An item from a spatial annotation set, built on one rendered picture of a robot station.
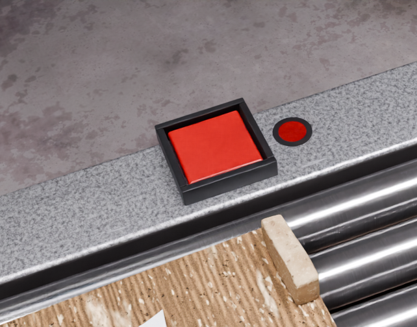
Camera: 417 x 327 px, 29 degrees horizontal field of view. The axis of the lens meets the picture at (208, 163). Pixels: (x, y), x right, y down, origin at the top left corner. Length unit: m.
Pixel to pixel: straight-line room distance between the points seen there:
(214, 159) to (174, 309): 0.14
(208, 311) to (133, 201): 0.13
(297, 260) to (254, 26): 1.70
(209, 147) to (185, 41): 1.55
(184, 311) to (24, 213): 0.17
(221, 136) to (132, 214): 0.09
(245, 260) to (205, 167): 0.10
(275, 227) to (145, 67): 1.61
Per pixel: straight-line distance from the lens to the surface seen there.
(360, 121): 0.66
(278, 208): 0.60
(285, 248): 0.53
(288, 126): 0.66
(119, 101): 2.05
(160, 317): 0.53
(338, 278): 0.57
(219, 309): 0.54
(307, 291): 0.52
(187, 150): 0.63
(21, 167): 1.97
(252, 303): 0.54
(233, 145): 0.63
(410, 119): 0.67
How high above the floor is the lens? 1.40
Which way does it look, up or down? 49 degrees down
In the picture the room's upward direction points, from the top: 10 degrees counter-clockwise
